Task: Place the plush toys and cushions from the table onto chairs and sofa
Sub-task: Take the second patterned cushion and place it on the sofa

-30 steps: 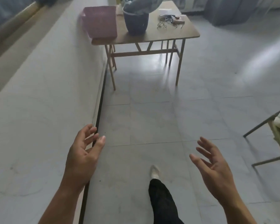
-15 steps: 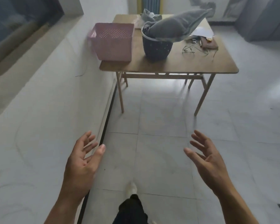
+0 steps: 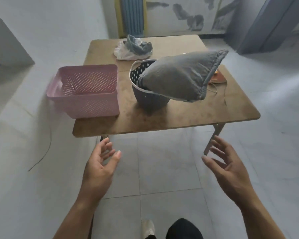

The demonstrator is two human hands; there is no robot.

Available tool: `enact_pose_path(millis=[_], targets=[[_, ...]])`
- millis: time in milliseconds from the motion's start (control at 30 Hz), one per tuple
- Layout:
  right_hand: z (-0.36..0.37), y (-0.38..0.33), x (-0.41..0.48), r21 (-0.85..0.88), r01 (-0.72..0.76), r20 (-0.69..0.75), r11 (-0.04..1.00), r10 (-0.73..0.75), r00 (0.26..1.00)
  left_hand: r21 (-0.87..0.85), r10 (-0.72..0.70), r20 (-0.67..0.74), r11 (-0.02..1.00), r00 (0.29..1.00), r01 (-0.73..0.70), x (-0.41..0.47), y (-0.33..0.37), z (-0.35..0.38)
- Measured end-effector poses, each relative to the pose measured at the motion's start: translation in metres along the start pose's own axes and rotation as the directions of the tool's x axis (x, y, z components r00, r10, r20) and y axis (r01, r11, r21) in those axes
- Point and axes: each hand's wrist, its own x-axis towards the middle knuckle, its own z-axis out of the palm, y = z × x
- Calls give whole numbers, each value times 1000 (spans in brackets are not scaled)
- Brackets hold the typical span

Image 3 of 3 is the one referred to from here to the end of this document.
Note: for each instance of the white cloth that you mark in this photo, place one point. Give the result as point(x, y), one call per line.
point(122, 53)

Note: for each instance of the wooden table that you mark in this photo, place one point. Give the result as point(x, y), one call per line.
point(184, 114)

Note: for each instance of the person's right hand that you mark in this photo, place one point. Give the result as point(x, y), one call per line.
point(231, 176)

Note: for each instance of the orange brown flat object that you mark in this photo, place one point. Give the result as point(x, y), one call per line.
point(218, 77)

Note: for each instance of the person's left hand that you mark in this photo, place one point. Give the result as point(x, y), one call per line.
point(98, 171)

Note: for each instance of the person's black trousers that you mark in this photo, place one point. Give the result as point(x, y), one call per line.
point(182, 230)

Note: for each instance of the plain grey cushion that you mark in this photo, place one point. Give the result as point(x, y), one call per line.
point(179, 74)

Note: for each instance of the white shoe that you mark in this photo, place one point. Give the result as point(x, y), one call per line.
point(148, 227)

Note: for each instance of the person's left forearm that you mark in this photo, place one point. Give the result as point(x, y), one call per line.
point(74, 219)

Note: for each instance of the pink plastic basket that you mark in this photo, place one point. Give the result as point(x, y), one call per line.
point(89, 97)

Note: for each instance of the dark perforated colander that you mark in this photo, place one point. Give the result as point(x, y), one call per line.
point(152, 100)

